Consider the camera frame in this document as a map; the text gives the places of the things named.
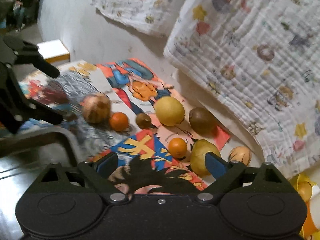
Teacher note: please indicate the striped tan pepino melon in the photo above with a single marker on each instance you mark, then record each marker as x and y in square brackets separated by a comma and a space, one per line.
[96, 108]

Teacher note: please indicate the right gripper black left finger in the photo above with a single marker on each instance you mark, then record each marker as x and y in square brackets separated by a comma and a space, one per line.
[96, 174]

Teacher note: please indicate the round yellow pear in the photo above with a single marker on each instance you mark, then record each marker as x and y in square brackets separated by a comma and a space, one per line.
[169, 111]

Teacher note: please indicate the white printed muslin blanket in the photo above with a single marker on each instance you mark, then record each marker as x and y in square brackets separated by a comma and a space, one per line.
[260, 59]

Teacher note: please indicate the colourful anime poster mat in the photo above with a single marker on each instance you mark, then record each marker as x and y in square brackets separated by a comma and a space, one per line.
[145, 165]

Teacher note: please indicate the dark brown round fruit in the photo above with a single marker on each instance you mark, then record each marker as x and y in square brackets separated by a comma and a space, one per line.
[202, 121]

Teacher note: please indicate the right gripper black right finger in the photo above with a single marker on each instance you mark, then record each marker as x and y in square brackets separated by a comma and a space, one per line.
[226, 177]

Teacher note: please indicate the yellow plastic bowl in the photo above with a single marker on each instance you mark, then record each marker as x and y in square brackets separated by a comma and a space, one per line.
[309, 191]

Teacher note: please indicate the white yellow box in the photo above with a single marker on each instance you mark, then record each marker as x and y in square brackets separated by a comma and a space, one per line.
[54, 51]

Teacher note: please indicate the small orange tangerine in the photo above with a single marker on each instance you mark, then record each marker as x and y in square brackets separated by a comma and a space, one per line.
[177, 147]
[119, 121]

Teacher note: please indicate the small brown kiwi fruit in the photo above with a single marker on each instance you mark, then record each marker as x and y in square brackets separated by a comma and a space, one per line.
[143, 121]

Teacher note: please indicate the small striped tan melon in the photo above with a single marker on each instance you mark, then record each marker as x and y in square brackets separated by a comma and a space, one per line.
[241, 154]

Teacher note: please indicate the green yellow pear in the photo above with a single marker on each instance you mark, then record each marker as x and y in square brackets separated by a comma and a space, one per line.
[198, 153]

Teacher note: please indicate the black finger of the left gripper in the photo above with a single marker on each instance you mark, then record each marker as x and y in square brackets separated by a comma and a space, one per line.
[37, 114]
[18, 51]

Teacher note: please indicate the metal baking tray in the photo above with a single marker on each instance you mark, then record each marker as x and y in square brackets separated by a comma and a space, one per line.
[23, 157]

